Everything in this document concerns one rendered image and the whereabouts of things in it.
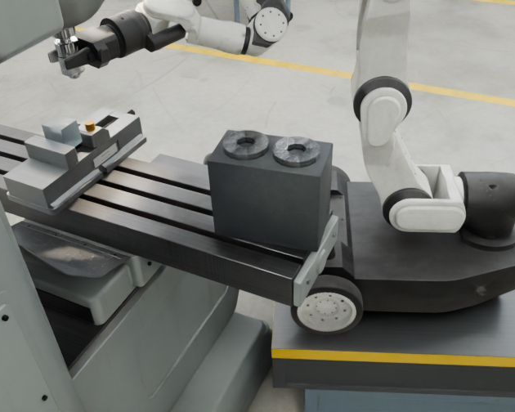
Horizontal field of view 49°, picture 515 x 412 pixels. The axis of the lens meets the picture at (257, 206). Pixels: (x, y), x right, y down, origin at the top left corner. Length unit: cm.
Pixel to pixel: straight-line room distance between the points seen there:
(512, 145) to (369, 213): 170
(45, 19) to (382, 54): 76
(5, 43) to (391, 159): 99
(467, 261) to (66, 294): 107
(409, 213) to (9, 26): 110
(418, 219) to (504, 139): 185
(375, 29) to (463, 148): 197
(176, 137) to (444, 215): 201
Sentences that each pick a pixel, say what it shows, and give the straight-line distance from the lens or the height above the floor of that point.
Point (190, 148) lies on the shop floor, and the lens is 320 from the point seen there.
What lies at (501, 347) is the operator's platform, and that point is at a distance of 175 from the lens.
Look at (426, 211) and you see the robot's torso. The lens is 162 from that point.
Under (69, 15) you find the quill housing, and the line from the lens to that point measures 114.
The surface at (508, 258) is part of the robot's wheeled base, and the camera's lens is 175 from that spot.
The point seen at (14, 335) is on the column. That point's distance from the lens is 101.
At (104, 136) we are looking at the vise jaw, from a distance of 141.
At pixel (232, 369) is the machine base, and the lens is 185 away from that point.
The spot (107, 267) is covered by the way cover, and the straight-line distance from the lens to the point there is 126.
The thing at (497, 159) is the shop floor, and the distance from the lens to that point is 324.
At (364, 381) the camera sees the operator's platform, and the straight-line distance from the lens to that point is 178.
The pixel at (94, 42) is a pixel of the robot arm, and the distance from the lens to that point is 123.
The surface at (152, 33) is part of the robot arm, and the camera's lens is 132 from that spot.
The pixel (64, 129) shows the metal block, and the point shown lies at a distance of 136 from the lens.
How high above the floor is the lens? 170
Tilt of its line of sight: 38 degrees down
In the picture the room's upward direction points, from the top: 3 degrees counter-clockwise
